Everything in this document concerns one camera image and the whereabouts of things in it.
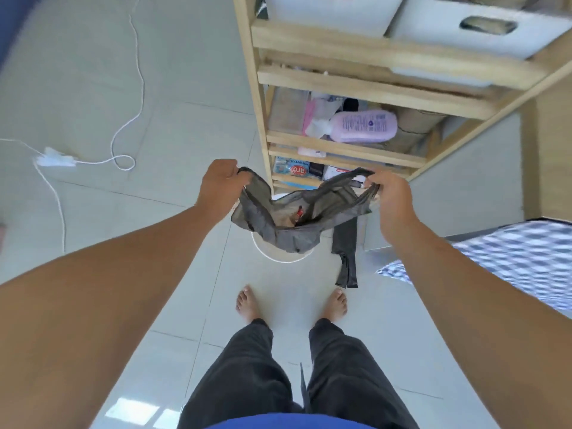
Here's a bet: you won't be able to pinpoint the person's right forearm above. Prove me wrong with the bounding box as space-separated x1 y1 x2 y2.
392 223 572 429

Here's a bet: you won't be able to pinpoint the pink packet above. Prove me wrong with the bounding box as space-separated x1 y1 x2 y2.
302 99 319 136

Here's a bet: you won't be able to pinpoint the white round bin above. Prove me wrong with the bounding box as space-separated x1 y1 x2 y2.
251 194 314 264

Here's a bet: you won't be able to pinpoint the white storage box with handle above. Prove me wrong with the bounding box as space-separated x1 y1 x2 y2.
388 0 572 87

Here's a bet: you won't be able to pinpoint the person's blue shirt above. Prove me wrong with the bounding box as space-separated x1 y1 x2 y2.
209 413 376 429

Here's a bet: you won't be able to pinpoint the person's right hand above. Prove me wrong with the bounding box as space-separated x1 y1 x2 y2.
364 170 424 247

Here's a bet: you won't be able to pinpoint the checkered blue white bedsheet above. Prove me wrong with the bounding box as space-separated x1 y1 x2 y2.
376 219 572 318

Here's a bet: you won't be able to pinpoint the purple lotion bottle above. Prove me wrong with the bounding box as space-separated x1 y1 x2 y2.
311 110 398 144

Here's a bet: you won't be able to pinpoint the person's left hand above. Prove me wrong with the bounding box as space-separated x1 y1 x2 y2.
195 159 252 225

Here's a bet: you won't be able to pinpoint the person's left foot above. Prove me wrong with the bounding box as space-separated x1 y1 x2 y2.
235 286 262 325

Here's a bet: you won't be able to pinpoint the person's foot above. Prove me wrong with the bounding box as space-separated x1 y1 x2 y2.
235 286 262 325
320 288 348 323

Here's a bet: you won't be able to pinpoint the grey plastic bag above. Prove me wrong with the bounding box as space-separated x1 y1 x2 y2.
231 167 380 254

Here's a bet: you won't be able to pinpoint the white power adapter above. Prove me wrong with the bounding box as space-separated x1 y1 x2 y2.
34 147 77 168

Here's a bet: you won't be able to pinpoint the blue fabric object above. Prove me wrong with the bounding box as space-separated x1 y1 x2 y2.
0 0 47 69

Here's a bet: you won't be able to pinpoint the person's right foot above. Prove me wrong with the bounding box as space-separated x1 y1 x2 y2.
320 288 348 323

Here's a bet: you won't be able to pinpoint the person's left forearm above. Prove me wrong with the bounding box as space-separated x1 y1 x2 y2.
0 203 224 429

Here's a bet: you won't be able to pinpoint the wooden shelf rack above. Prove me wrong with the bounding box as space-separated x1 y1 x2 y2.
232 0 572 195

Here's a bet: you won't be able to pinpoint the blue labelled packet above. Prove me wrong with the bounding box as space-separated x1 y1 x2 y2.
273 156 311 177

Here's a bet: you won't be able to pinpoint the person's black trousers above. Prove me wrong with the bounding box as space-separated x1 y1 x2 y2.
177 318 421 429

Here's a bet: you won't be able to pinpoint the white power cable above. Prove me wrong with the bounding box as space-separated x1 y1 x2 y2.
0 0 146 255

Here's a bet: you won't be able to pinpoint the brown paper roll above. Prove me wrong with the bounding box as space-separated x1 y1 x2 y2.
393 107 447 152

